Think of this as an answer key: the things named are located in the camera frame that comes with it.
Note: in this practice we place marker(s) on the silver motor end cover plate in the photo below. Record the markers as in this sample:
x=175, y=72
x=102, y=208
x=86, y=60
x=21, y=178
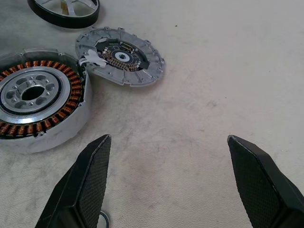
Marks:
x=145, y=71

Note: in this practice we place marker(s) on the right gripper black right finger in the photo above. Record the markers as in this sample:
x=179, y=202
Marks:
x=266, y=190

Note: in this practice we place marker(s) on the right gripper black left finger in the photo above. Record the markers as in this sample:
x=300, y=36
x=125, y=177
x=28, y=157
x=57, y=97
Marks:
x=78, y=187

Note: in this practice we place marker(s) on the small silver washer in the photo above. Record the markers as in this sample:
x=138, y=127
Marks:
x=104, y=219

